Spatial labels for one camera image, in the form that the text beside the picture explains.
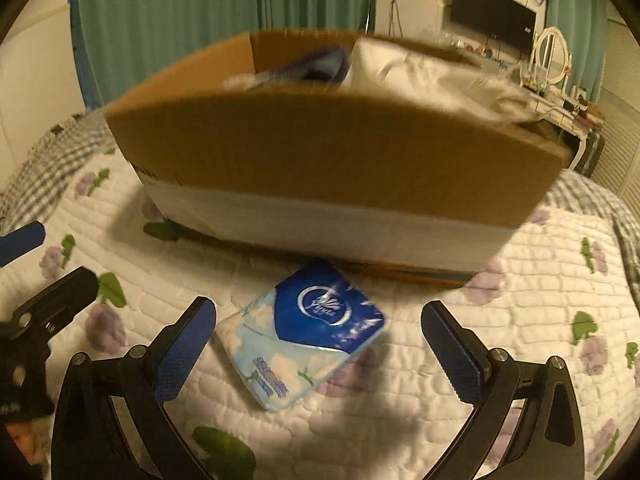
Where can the cardboard box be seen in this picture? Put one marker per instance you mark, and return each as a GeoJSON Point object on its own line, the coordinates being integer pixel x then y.
{"type": "Point", "coordinates": [325, 180]}

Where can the white louvered wardrobe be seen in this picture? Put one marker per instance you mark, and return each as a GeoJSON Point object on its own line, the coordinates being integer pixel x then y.
{"type": "Point", "coordinates": [620, 120]}

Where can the narrow teal curtain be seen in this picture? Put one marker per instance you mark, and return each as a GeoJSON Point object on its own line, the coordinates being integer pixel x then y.
{"type": "Point", "coordinates": [575, 20]}

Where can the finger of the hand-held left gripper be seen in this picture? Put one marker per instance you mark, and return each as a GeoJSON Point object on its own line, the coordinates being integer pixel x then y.
{"type": "Point", "coordinates": [55, 297]}
{"type": "Point", "coordinates": [20, 244]}

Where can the black wall television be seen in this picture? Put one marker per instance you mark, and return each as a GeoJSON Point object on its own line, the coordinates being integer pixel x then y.
{"type": "Point", "coordinates": [492, 12]}

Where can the dark blue cloth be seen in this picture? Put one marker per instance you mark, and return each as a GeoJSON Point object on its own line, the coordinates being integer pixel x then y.
{"type": "Point", "coordinates": [310, 65]}

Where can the floral white quilt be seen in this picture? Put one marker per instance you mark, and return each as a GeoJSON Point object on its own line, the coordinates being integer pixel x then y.
{"type": "Point", "coordinates": [150, 285]}

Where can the white garment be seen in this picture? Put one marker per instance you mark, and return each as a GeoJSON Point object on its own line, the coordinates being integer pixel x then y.
{"type": "Point", "coordinates": [425, 75]}

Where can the white dressing table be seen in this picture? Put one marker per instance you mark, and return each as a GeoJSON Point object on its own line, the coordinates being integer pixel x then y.
{"type": "Point", "coordinates": [575, 120]}

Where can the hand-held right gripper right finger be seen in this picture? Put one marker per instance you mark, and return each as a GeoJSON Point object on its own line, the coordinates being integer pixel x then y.
{"type": "Point", "coordinates": [452, 355]}

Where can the blue tissue packet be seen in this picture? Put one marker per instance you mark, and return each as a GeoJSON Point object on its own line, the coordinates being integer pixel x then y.
{"type": "Point", "coordinates": [305, 335]}

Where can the wide teal curtain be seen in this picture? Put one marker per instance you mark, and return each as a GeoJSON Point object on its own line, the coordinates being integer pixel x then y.
{"type": "Point", "coordinates": [165, 20]}

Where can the dark striped suitcase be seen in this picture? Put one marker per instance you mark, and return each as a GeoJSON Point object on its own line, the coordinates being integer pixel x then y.
{"type": "Point", "coordinates": [595, 152]}

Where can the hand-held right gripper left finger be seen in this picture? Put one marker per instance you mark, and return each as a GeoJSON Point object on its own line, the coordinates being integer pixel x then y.
{"type": "Point", "coordinates": [185, 352]}

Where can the white oval mirror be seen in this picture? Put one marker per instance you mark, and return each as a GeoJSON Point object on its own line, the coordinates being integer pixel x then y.
{"type": "Point", "coordinates": [537, 52]}

